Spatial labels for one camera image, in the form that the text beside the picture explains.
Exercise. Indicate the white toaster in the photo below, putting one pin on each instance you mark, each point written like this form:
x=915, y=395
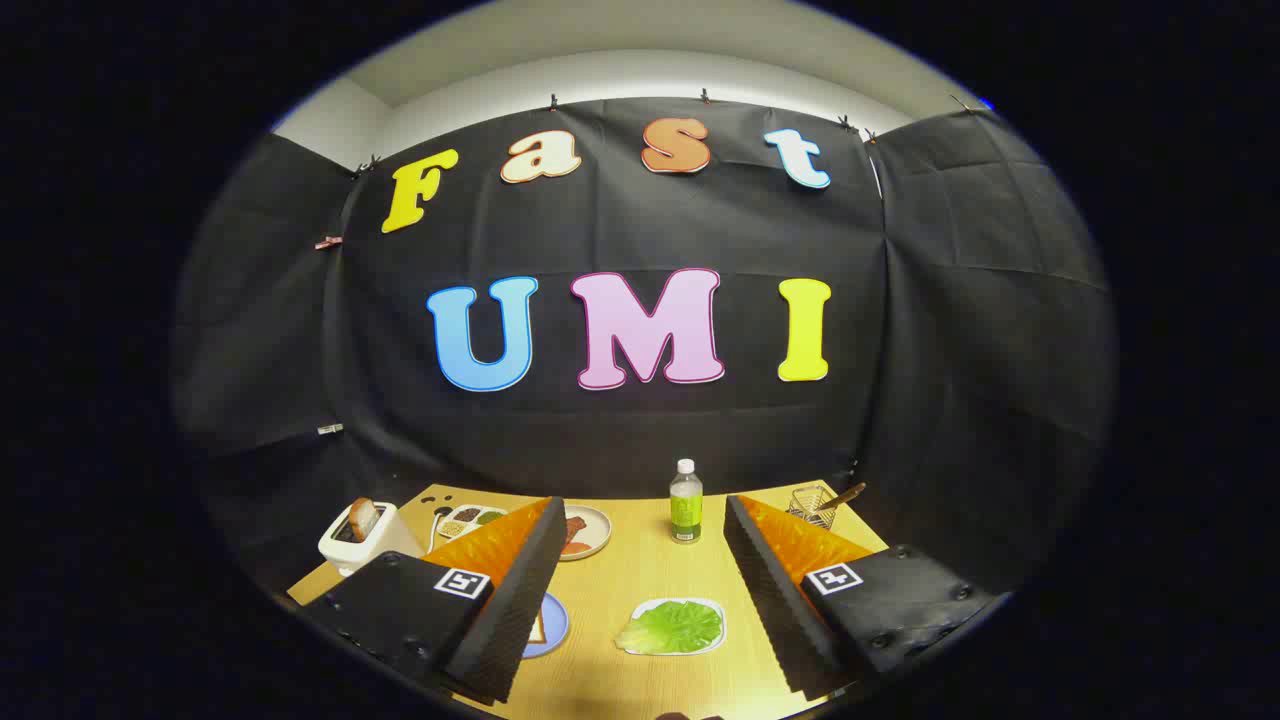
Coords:
x=372, y=552

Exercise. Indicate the round blue plate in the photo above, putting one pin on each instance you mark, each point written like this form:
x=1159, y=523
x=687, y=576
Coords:
x=556, y=625

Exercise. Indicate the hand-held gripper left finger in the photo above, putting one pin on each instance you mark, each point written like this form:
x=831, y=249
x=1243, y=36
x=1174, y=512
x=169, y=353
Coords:
x=520, y=600

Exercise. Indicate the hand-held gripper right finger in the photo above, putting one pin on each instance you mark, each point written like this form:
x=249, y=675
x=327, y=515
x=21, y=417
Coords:
x=775, y=600

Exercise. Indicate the orange carrot slice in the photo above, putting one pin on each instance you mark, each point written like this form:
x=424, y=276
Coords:
x=573, y=548

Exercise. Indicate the clear bottle green label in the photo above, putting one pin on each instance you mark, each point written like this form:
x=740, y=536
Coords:
x=686, y=505

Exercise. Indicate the green lettuce leaf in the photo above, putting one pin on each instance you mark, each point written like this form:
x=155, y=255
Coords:
x=670, y=628

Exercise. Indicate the black backdrop cloth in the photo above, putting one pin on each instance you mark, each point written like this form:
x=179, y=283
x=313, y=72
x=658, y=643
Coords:
x=650, y=440

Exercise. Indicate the brown meat slice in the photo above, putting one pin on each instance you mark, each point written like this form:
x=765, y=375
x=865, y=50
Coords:
x=575, y=528

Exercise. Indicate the toasted bread slice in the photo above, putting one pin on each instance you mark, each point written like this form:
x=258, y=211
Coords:
x=363, y=518

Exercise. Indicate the white rectangular plate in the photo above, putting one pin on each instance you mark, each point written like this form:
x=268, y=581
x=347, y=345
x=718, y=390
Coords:
x=715, y=640

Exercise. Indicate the white divided bean dish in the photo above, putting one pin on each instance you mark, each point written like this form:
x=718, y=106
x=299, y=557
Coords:
x=466, y=521

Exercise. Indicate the round beige plate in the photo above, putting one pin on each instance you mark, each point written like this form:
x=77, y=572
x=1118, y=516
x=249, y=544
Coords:
x=598, y=528

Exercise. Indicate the white bread slice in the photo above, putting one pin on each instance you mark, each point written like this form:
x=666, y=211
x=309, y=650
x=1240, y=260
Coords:
x=538, y=628

